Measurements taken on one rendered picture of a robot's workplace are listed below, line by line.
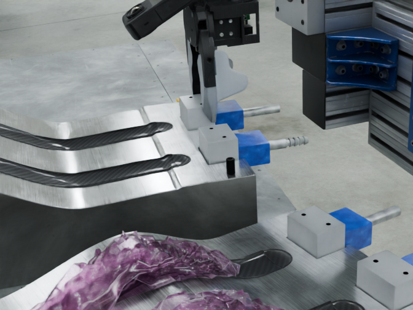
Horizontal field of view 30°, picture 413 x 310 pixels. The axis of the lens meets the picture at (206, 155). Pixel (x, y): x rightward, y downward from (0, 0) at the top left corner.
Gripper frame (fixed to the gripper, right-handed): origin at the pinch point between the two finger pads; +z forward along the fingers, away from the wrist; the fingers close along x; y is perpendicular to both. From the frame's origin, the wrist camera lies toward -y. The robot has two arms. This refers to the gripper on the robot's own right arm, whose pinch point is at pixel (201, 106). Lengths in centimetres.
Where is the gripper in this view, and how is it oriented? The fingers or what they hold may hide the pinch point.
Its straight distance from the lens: 101.3
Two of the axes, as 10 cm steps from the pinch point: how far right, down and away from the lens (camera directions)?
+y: 9.7, -1.5, 1.9
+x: -2.4, -4.0, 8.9
